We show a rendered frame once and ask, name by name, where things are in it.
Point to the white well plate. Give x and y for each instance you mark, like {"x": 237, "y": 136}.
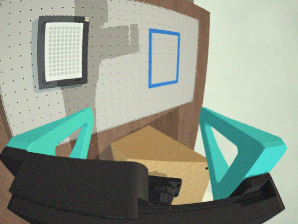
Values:
{"x": 58, "y": 69}

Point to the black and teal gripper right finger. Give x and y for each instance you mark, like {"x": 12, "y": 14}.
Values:
{"x": 258, "y": 152}

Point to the blue tape outline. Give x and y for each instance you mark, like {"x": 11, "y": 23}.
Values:
{"x": 150, "y": 57}

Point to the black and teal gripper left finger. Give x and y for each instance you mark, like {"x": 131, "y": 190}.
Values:
{"x": 44, "y": 139}

